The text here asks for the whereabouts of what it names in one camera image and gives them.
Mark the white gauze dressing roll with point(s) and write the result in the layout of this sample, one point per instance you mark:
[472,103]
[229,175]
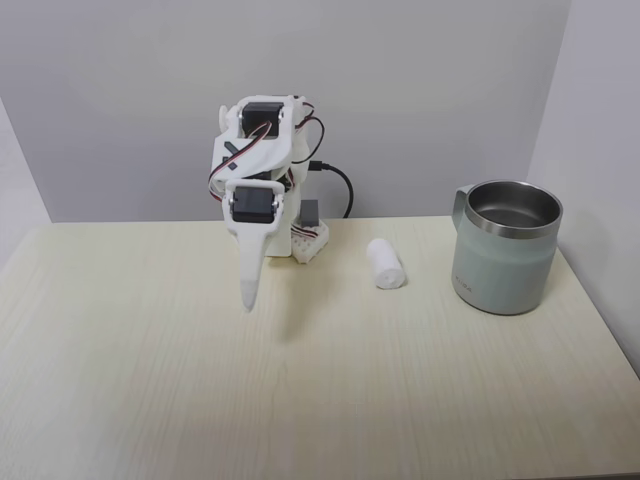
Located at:
[386,267]

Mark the pale green steel cup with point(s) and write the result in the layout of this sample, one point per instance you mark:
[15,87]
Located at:
[500,270]

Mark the white perforated board holder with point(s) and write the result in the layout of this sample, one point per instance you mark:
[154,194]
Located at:
[312,242]

